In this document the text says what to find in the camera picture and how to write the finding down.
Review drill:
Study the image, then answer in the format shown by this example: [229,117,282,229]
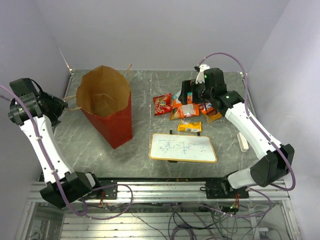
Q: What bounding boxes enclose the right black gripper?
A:
[178,79,214,105]

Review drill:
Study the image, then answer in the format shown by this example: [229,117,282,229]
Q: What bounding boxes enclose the red small snack packet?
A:
[153,93,173,116]

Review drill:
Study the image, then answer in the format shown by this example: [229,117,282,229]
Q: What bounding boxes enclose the orange striped snack packet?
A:
[204,111,222,124]

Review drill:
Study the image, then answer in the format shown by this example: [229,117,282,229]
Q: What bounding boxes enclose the yellow M&M's candy packet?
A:
[177,119,202,133]

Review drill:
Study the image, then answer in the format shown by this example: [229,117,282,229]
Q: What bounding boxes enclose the red paper bag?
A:
[64,65,133,149]

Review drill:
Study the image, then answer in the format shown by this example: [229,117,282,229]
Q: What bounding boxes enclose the teal Fox's candy packet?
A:
[187,92,193,104]

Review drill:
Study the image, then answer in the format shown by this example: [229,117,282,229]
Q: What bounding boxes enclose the orange Fox's candy packet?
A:
[198,102,214,115]

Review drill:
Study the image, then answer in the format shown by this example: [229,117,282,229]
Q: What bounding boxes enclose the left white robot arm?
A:
[8,78,102,209]

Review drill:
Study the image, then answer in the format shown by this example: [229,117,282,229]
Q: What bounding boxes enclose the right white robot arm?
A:
[178,64,295,198]

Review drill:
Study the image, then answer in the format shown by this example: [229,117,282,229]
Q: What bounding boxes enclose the white whiteboard eraser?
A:
[237,132,249,152]

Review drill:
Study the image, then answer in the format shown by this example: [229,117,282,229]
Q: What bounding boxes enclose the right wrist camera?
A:
[195,64,210,84]

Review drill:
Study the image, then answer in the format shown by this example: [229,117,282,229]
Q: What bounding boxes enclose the small whiteboard orange frame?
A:
[149,133,218,163]

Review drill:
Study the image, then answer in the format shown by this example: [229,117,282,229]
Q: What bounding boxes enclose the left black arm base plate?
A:
[84,180,118,201]

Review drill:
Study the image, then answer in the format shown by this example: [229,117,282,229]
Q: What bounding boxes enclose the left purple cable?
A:
[0,83,135,221]

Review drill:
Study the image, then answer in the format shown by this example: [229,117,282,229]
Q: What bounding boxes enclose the purple cable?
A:
[0,83,135,221]
[198,52,296,218]

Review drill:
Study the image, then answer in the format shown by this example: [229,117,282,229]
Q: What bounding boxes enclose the aluminium rail frame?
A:
[27,180,291,204]

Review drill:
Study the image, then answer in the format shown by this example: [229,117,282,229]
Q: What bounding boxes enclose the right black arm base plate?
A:
[199,181,249,200]

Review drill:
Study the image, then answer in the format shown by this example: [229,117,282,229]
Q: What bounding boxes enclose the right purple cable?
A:
[198,52,296,218]

